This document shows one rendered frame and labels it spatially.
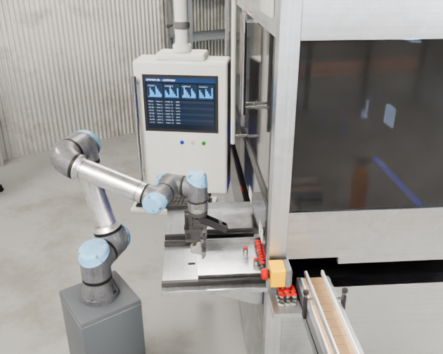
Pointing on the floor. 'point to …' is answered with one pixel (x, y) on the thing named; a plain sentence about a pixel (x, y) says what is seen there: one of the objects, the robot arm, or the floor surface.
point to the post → (281, 151)
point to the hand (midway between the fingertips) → (204, 255)
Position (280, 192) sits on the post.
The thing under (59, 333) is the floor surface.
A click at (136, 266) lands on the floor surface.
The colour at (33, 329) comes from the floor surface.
